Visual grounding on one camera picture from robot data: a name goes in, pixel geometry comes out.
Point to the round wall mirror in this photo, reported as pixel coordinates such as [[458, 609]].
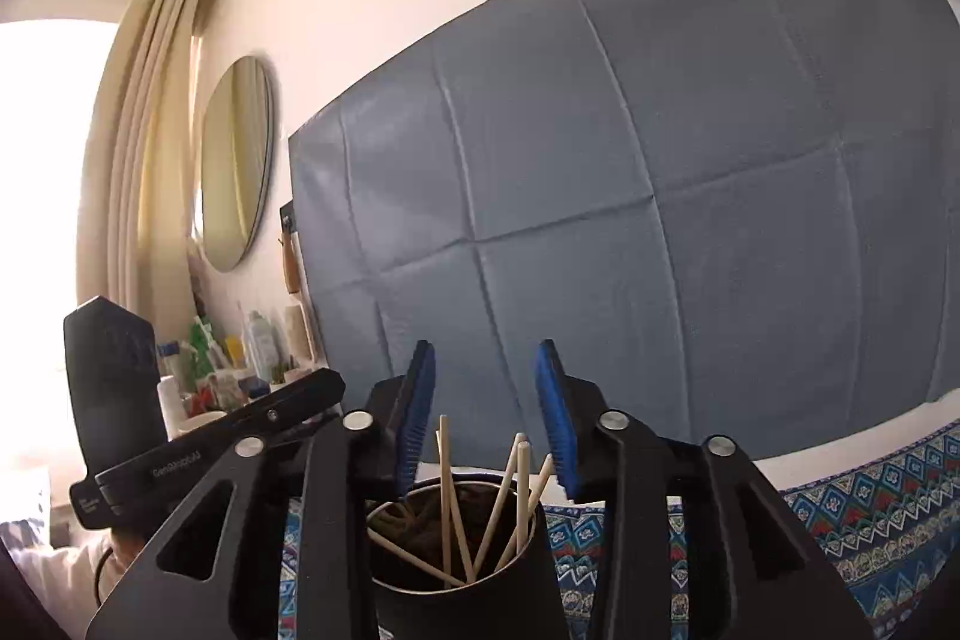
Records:
[[236, 152]]

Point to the black cylindrical utensil holder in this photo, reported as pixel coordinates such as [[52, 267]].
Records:
[[462, 577]]

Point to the wooden chopstick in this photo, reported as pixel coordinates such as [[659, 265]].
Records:
[[499, 502], [537, 486], [411, 559], [521, 530], [444, 465], [458, 527]]

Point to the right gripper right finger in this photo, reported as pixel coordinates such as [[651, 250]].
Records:
[[755, 572]]

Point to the blue patterned tablecloth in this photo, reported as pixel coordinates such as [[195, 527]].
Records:
[[757, 573]]

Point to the grey fabric backdrop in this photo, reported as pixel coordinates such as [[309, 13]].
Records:
[[735, 216]]

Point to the beige curtain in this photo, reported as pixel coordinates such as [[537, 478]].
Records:
[[132, 241]]

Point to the white green bottle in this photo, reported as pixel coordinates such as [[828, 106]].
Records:
[[261, 346]]

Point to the wooden hair brush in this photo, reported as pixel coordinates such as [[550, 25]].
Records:
[[296, 320]]

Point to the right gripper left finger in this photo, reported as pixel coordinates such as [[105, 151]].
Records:
[[213, 568]]

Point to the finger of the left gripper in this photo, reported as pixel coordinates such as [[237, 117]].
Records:
[[273, 413]]

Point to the person's left hand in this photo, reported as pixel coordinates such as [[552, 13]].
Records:
[[126, 544]]

